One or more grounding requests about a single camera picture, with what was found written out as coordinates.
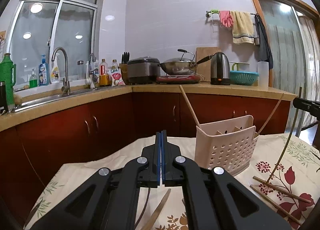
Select wooden cutting board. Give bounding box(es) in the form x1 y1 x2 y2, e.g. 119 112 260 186
195 47 222 76

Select steel electric kettle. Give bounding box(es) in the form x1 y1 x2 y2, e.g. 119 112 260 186
210 52 231 86

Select clear glass jar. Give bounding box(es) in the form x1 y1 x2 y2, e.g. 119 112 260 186
76 61 85 80

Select wooden framed glass door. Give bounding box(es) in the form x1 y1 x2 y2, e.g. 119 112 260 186
244 0 320 143

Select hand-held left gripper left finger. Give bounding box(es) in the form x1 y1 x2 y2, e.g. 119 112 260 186
30 131 162 230

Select small steel faucet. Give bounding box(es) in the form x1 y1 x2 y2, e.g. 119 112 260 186
85 53 99 89

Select yellow striped towel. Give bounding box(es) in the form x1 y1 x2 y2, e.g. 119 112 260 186
230 11 255 44

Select steel wok lid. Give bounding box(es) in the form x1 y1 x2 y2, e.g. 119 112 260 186
165 49 195 66

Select green thermos flask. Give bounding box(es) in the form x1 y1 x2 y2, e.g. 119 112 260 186
0 53 17 106

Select dark grey cloth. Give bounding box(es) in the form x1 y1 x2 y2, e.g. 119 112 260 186
255 16 273 70

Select blue detergent bottle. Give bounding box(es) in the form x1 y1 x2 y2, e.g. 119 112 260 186
38 55 50 86

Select white basin green handle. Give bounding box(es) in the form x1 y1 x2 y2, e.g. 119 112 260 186
231 62 250 72

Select white plastic bottle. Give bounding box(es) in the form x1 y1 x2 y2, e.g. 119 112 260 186
86 58 99 78

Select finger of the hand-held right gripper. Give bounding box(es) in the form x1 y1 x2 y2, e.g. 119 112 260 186
293 98 320 121

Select tall steel faucet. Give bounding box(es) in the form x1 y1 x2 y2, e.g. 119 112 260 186
51 47 72 96

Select red kitchen cabinets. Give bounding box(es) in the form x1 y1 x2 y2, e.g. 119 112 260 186
0 92 292 220

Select cooking oil bottle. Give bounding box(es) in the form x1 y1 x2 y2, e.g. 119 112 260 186
99 59 110 87

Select red induction cooker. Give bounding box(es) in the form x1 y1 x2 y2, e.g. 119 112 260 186
156 75 204 84

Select steel kitchen sink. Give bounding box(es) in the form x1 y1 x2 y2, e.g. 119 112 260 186
15 86 110 110

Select steel wok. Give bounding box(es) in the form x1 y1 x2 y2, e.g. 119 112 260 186
160 55 216 76

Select green dish soap bottle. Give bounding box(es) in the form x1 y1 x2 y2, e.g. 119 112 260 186
29 69 38 88

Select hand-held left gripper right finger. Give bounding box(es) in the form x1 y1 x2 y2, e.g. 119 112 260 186
161 130 292 230

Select silver rice cooker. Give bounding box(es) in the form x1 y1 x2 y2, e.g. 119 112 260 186
127 56 161 85

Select thin wooden chopstick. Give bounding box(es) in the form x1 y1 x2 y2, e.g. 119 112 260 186
252 176 312 203
250 185 302 224
140 188 172 230
266 86 303 184
179 85 200 126
134 186 151 230
257 93 285 135

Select pink perforated utensil holder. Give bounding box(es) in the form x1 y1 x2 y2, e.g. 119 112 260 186
195 115 260 177

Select white spray bottle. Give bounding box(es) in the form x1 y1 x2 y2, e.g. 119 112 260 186
51 53 61 84

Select white translucent container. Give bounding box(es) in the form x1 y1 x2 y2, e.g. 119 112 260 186
257 61 269 87

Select teal plastic colander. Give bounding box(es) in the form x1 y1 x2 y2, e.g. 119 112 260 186
229 70 260 86

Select pink rubber gloves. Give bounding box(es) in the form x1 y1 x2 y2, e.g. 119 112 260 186
219 11 234 28

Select beige kitchen countertop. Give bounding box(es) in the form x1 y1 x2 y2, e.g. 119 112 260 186
0 81 298 133

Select black insulated bottle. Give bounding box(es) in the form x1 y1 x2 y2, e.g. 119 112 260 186
0 82 9 113

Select steel towel rail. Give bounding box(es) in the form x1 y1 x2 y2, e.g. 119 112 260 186
205 10 260 45

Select aluminium framed window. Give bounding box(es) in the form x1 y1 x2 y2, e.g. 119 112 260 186
5 0 108 90

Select floral tablecloth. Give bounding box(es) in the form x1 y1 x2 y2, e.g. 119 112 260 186
24 133 320 230

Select pink seasoning packet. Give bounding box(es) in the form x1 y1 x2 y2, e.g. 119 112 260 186
110 68 126 86

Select knife block with knives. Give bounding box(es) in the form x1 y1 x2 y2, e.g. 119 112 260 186
119 52 130 85

